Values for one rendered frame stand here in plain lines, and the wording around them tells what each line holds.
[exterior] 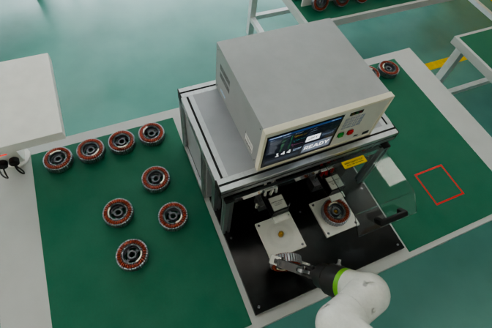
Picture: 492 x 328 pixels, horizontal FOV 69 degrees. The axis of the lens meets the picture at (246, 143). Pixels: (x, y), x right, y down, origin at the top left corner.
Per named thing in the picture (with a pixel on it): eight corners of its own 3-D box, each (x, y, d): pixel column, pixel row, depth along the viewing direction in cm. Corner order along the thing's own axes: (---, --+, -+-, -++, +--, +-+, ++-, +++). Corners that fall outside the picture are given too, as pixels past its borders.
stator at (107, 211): (134, 199, 144) (132, 195, 141) (134, 226, 138) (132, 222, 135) (104, 203, 142) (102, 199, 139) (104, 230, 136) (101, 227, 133)
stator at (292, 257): (282, 249, 121) (284, 260, 119) (307, 254, 126) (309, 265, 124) (263, 259, 128) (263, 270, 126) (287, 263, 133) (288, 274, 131)
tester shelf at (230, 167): (394, 139, 132) (399, 132, 128) (220, 199, 113) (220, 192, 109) (333, 58, 153) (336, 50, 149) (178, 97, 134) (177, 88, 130)
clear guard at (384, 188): (416, 212, 123) (425, 205, 118) (358, 237, 116) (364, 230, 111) (364, 138, 139) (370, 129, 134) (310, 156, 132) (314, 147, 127)
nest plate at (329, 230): (358, 225, 144) (359, 223, 143) (326, 238, 140) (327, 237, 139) (339, 192, 151) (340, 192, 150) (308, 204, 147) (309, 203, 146)
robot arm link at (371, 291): (403, 304, 95) (392, 269, 93) (375, 336, 89) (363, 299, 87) (361, 288, 107) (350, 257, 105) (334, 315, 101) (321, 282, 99)
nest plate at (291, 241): (305, 247, 137) (306, 245, 136) (270, 261, 133) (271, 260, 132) (288, 212, 145) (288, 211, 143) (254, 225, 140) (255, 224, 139)
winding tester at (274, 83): (370, 134, 126) (395, 96, 109) (257, 172, 114) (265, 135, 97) (316, 59, 145) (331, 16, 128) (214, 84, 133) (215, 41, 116)
